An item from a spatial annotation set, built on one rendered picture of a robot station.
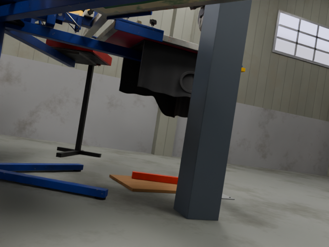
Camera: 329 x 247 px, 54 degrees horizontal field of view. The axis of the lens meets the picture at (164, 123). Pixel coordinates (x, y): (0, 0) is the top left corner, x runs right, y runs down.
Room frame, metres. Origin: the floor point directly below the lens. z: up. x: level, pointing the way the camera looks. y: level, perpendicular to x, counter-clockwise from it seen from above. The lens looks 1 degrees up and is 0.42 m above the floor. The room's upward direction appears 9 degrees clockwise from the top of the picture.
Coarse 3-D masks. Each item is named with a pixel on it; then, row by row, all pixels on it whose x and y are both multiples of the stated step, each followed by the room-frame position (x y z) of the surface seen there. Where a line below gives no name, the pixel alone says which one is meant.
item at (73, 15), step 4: (68, 12) 1.97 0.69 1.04; (68, 16) 1.97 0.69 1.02; (72, 16) 1.98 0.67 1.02; (76, 16) 1.99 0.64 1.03; (80, 16) 2.00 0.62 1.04; (64, 20) 1.98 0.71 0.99; (68, 20) 1.97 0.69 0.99; (76, 20) 1.99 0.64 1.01; (84, 20) 2.01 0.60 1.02; (88, 20) 2.02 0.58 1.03; (92, 20) 2.03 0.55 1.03; (84, 24) 2.01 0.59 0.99; (88, 24) 2.02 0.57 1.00
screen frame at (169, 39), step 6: (114, 24) 1.82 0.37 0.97; (108, 30) 1.94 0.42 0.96; (114, 30) 1.89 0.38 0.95; (102, 36) 2.08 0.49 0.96; (108, 36) 2.05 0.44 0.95; (168, 36) 1.96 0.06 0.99; (168, 42) 1.96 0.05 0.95; (174, 42) 1.98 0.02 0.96; (180, 42) 1.99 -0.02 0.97; (186, 42) 2.01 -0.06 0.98; (186, 48) 2.04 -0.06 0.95; (192, 48) 2.03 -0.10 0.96
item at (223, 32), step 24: (216, 24) 1.60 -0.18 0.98; (240, 24) 1.64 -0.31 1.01; (216, 48) 1.60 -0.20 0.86; (240, 48) 1.65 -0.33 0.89; (216, 72) 1.61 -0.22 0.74; (240, 72) 1.66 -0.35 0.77; (192, 96) 1.74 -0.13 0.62; (216, 96) 1.61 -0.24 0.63; (192, 120) 1.70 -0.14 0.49; (216, 120) 1.62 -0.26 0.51; (192, 144) 1.65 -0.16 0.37; (216, 144) 1.63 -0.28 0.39; (192, 168) 1.62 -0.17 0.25; (216, 168) 1.64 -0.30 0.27; (192, 192) 1.60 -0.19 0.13; (216, 192) 1.64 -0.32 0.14; (192, 216) 1.60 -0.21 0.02; (216, 216) 1.65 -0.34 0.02
